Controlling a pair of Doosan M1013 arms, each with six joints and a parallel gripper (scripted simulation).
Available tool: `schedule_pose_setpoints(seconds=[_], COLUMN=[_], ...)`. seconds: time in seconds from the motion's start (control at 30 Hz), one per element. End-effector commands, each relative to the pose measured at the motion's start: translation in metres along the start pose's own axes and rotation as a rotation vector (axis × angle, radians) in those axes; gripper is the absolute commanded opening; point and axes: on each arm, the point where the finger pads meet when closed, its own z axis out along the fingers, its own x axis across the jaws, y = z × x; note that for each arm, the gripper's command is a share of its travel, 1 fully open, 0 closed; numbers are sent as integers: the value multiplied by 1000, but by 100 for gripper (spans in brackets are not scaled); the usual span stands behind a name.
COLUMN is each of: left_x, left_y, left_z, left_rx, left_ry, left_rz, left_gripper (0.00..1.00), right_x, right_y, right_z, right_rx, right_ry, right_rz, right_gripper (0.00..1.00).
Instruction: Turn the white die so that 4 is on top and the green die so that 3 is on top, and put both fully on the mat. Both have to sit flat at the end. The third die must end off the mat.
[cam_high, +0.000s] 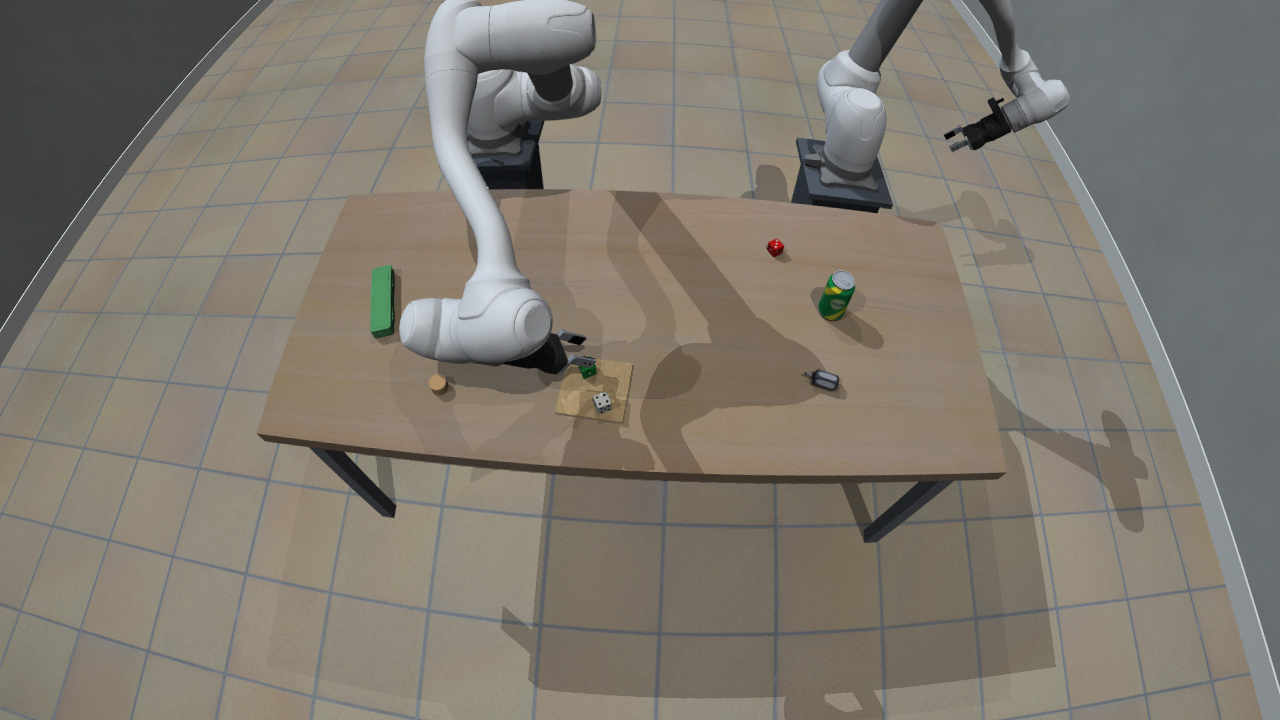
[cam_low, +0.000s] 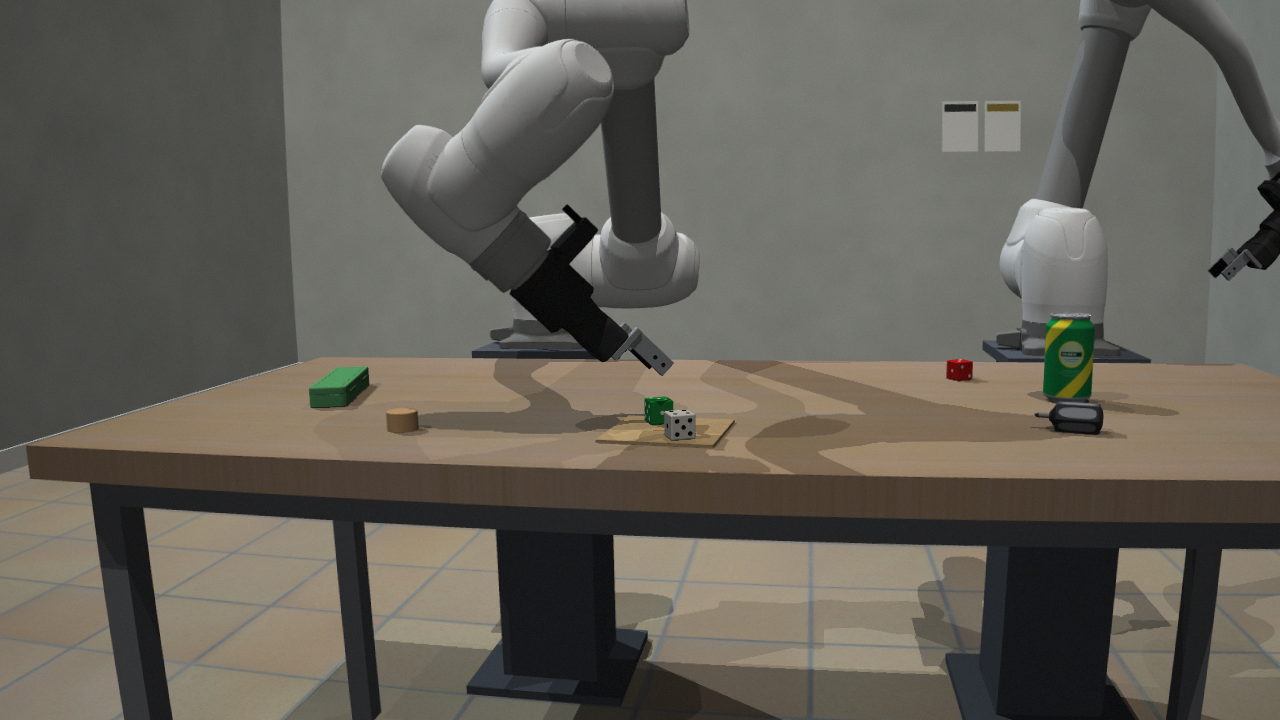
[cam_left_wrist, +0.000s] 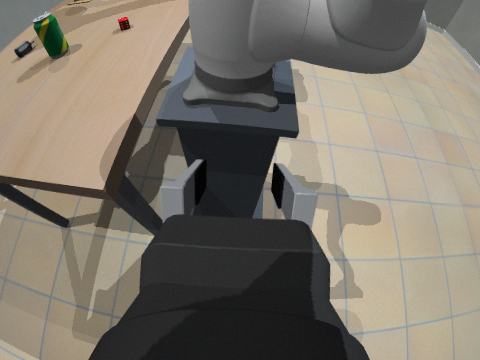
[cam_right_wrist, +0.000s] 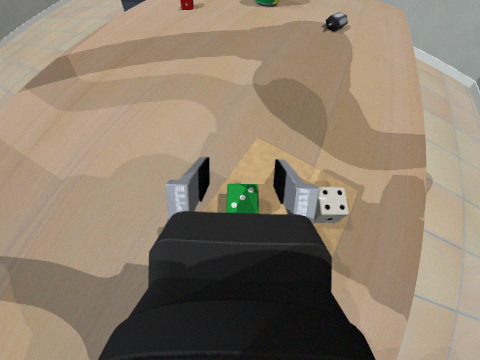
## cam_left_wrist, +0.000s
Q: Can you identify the red die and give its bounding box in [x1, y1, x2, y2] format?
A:
[118, 17, 130, 31]

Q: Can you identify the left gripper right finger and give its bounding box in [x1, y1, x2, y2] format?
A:
[271, 163, 318, 231]

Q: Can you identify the green soda can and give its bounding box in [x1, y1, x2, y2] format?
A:
[33, 12, 69, 58]

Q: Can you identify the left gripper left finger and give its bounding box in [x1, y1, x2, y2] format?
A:
[160, 159, 206, 223]

